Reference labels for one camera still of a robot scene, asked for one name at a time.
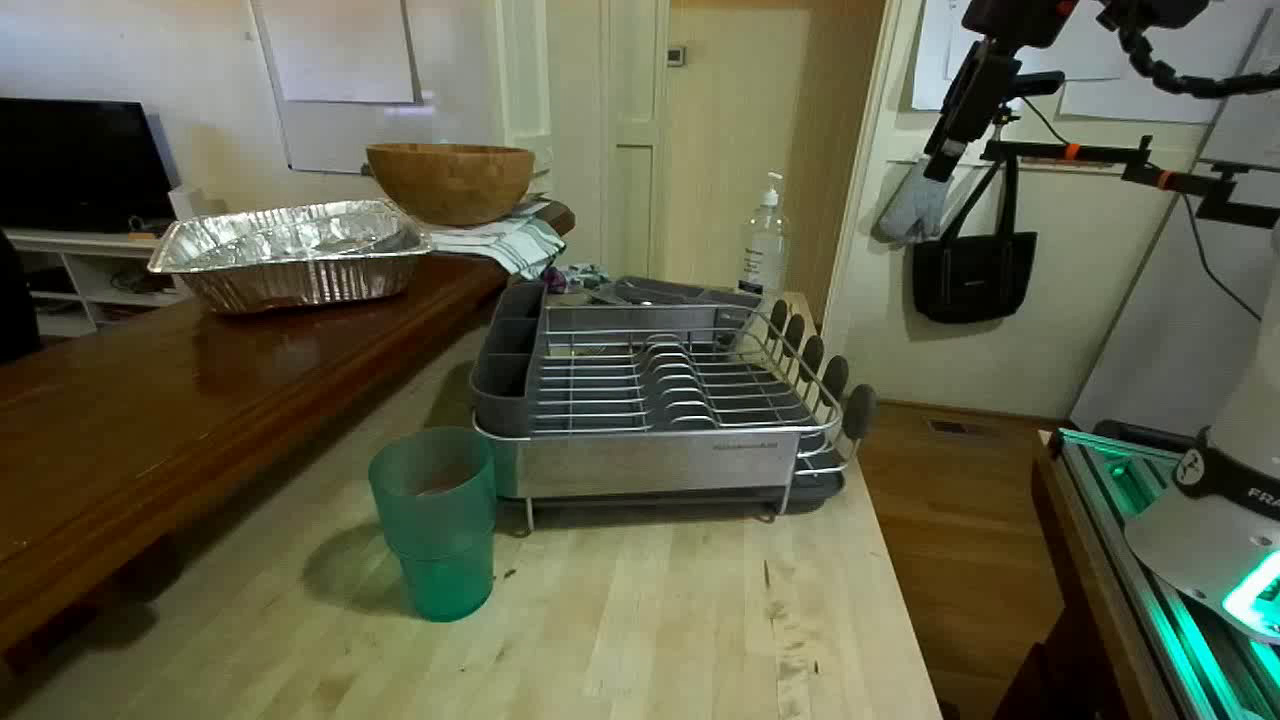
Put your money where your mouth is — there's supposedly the clear soap pump bottle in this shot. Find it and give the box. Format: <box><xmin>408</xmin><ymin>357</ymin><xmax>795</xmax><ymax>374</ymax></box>
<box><xmin>739</xmin><ymin>167</ymin><xmax>791</xmax><ymax>301</ymax></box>

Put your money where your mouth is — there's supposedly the green plastic cup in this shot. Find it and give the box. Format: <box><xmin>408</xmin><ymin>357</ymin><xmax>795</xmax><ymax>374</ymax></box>
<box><xmin>366</xmin><ymin>427</ymin><xmax>506</xmax><ymax>622</ymax></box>

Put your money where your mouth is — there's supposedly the wooden bowl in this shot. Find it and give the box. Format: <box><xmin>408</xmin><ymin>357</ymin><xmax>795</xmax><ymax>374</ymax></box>
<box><xmin>366</xmin><ymin>139</ymin><xmax>541</xmax><ymax>228</ymax></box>

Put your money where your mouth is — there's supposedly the black television screen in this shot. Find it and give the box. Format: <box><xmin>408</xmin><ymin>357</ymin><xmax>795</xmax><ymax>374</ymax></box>
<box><xmin>0</xmin><ymin>94</ymin><xmax>185</xmax><ymax>238</ymax></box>

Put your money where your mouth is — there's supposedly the white wall board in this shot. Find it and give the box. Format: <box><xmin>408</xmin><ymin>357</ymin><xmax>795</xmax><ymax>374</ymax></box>
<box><xmin>246</xmin><ymin>0</ymin><xmax>436</xmax><ymax>177</ymax></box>

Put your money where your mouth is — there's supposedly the black tote bag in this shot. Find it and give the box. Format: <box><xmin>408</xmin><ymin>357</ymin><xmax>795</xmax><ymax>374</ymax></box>
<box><xmin>908</xmin><ymin>155</ymin><xmax>1042</xmax><ymax>328</ymax></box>

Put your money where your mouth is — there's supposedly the black camera on mount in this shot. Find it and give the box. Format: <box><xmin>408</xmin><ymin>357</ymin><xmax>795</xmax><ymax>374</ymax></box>
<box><xmin>922</xmin><ymin>0</ymin><xmax>1086</xmax><ymax>182</ymax></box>

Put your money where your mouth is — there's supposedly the black rod with orange clamps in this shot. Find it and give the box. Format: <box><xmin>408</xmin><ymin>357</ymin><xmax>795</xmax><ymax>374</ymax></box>
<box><xmin>979</xmin><ymin>130</ymin><xmax>1280</xmax><ymax>230</ymax></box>

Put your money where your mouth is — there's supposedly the aluminium foil tray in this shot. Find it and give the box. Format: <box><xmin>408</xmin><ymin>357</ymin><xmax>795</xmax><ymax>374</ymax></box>
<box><xmin>145</xmin><ymin>194</ymin><xmax>433</xmax><ymax>316</ymax></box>

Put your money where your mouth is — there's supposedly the white shelf unit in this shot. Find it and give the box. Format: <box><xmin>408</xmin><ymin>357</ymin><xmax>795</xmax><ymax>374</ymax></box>
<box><xmin>5</xmin><ymin>228</ymin><xmax>192</xmax><ymax>338</ymax></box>

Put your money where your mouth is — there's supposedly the cream panel door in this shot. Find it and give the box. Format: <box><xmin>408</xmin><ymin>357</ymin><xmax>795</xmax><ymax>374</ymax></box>
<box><xmin>606</xmin><ymin>0</ymin><xmax>815</xmax><ymax>293</ymax></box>

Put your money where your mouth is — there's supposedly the grey oven mitt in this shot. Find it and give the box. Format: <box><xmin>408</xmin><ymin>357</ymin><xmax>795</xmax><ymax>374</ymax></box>
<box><xmin>872</xmin><ymin>155</ymin><xmax>953</xmax><ymax>248</ymax></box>

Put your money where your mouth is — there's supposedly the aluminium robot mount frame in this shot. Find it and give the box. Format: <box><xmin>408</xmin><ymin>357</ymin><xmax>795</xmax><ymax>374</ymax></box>
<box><xmin>1035</xmin><ymin>421</ymin><xmax>1280</xmax><ymax>720</ymax></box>

